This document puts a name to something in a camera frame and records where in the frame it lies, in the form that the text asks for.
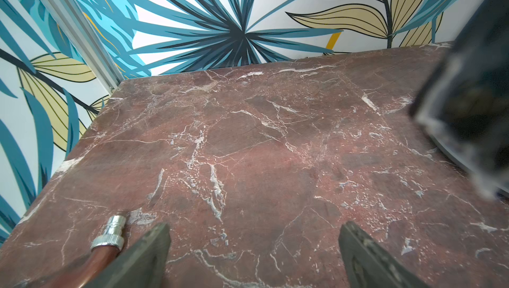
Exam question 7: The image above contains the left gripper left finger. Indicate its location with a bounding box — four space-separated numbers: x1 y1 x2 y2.
86 223 171 287

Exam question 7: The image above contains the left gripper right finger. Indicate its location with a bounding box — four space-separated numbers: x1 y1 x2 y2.
338 221 428 288

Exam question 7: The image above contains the black computer monitor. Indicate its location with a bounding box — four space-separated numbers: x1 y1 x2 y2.
409 0 508 199

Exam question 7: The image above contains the aluminium frame post left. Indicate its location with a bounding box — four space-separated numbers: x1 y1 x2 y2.
41 0 123 94

